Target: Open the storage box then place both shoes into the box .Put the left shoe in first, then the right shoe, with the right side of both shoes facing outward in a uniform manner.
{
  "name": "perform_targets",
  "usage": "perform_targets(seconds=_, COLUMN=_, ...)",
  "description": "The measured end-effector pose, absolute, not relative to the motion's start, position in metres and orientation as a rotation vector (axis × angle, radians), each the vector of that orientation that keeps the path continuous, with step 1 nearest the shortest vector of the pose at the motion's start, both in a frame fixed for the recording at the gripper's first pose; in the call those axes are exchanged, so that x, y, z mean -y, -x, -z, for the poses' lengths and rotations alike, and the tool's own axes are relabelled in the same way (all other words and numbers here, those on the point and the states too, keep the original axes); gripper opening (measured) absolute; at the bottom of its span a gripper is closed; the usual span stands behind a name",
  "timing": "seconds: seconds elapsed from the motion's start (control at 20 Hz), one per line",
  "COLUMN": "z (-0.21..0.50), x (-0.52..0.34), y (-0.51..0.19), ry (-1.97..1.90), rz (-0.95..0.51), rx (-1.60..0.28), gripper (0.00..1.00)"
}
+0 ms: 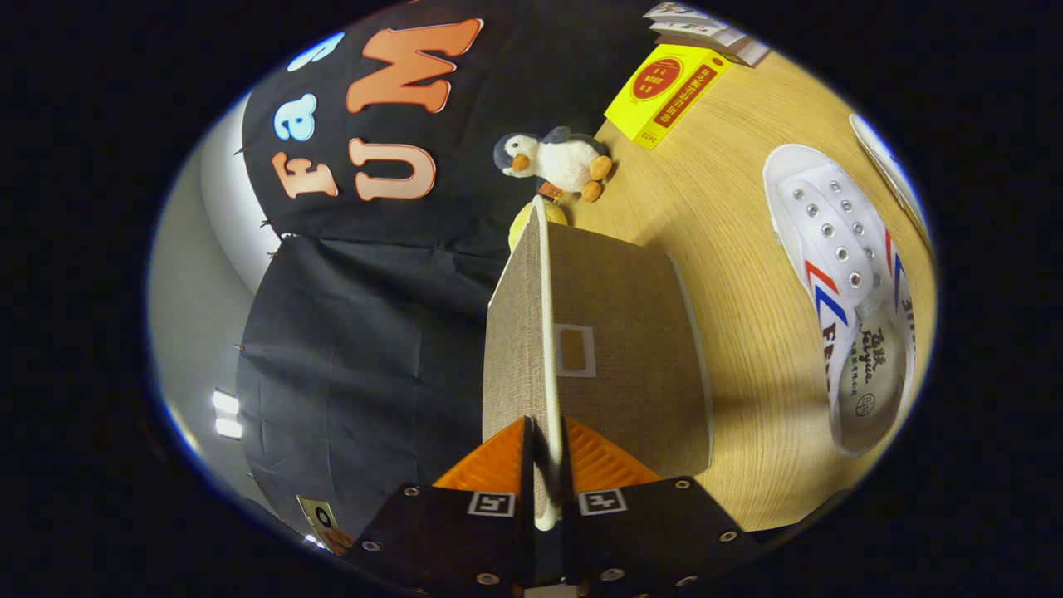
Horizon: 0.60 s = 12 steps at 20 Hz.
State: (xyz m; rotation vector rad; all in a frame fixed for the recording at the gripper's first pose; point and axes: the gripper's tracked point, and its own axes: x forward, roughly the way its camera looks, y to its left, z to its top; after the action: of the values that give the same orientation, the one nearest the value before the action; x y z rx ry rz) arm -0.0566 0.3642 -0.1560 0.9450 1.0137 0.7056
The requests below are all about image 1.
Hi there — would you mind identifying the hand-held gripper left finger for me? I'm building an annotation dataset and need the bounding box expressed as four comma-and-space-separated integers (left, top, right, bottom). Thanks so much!
343, 415, 534, 592

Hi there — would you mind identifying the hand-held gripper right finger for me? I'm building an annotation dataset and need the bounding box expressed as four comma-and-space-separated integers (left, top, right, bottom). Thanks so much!
563, 415, 761, 592

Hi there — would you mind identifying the brown fabric storage box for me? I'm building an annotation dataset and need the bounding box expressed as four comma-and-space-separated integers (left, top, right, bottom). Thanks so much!
482, 197, 715, 532

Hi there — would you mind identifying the white canvas shoe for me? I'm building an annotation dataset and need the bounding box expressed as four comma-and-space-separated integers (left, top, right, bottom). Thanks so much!
850, 114, 931, 246
762, 144, 917, 457

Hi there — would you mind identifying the beige printed sign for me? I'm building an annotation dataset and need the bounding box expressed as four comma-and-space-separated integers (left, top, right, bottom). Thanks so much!
296, 496, 355, 556

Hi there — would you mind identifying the black backdrop cloth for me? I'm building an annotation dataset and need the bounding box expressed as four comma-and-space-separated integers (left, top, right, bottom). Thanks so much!
235, 0, 665, 541

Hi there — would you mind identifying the white ceiling light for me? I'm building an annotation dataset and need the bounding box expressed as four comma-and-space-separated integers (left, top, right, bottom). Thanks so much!
211, 389, 243, 441

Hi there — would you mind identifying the yellow round plush toy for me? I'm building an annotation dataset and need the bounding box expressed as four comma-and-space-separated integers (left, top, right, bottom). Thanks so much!
508, 202, 570, 252

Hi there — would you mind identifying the penguin plush toy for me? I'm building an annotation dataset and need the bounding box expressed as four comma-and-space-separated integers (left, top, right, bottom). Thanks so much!
493, 126, 614, 203

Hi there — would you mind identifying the yellow book red label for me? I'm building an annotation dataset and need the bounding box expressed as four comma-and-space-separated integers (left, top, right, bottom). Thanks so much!
604, 44, 732, 151

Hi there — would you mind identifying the white book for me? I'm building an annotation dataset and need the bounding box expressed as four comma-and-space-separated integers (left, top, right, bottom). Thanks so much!
650, 18, 748, 47

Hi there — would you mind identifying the white book flower cover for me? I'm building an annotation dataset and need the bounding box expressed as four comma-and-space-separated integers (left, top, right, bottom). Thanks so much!
644, 2, 715, 21

